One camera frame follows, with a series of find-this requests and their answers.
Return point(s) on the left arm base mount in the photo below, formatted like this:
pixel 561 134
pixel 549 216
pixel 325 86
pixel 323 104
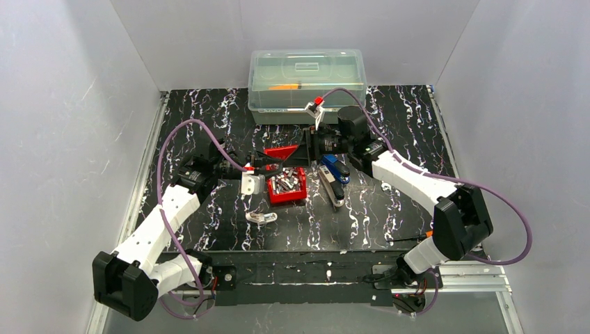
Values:
pixel 218 277

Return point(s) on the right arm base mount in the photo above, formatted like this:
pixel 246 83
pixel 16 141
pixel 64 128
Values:
pixel 389 276

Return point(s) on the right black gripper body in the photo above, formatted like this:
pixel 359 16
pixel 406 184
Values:
pixel 311 145

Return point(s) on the orange tool inside box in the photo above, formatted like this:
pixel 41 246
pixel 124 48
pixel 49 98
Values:
pixel 288 86

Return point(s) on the blue stapler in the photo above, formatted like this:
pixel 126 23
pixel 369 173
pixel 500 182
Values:
pixel 337 168

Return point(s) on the clear plastic storage box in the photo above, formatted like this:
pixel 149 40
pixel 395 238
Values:
pixel 339 74

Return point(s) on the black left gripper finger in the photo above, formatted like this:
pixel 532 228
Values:
pixel 268 173
pixel 265 162

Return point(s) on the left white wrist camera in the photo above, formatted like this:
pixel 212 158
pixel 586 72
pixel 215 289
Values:
pixel 251 181

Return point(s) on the orange handled screwdriver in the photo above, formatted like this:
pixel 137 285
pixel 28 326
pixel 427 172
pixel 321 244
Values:
pixel 417 238

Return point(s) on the black silver stapler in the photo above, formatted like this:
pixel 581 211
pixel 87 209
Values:
pixel 332 186

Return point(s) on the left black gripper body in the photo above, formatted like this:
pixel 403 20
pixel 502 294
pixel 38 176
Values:
pixel 251 163

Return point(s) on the pile of staple strips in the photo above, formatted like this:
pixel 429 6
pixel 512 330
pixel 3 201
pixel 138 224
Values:
pixel 286 182

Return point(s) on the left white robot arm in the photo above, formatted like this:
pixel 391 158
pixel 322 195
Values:
pixel 130 279

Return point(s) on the red plastic bin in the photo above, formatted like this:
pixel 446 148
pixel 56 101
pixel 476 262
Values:
pixel 280 198

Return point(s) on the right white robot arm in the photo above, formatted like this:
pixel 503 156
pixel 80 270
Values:
pixel 460 217

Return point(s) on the silver open-end wrench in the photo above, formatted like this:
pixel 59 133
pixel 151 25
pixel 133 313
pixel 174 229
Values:
pixel 386 187

